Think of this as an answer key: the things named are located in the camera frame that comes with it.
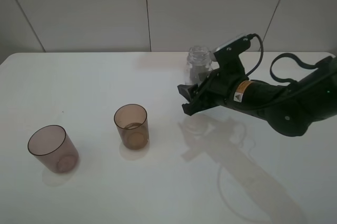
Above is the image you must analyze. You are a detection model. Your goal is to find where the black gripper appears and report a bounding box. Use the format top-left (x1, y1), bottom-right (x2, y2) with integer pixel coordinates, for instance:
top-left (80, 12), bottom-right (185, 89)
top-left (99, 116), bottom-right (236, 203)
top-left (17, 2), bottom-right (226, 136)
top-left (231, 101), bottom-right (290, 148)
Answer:
top-left (177, 70), bottom-right (250, 115)

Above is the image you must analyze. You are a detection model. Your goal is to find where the clear plastic water bottle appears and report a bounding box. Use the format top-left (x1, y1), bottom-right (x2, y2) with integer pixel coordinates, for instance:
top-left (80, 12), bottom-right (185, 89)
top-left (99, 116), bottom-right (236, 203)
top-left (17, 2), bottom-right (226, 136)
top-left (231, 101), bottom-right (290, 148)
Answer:
top-left (185, 45), bottom-right (213, 85)

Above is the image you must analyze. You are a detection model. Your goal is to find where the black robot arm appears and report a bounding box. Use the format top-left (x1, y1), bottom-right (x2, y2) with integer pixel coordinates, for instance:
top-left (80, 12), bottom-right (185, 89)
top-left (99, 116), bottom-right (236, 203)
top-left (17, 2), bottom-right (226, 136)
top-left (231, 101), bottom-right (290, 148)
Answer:
top-left (177, 53), bottom-right (336, 137)

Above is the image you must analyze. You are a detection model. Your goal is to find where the orange translucent plastic cup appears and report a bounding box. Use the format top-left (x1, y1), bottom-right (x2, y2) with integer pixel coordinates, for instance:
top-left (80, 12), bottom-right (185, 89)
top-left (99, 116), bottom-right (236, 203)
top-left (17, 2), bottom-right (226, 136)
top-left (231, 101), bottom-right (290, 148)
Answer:
top-left (114, 104), bottom-right (149, 150)

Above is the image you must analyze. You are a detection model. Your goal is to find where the purple translucent plastic cup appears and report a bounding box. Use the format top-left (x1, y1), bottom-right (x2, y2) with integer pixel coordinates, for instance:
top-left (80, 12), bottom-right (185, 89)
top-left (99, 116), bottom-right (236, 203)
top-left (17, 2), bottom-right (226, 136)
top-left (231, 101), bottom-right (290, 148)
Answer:
top-left (27, 125), bottom-right (79, 173)

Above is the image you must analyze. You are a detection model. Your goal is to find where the black camera cable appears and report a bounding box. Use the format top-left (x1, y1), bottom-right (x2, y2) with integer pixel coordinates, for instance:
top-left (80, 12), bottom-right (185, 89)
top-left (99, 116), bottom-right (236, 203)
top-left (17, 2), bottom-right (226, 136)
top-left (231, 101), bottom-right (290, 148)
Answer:
top-left (244, 33), bottom-right (264, 77)

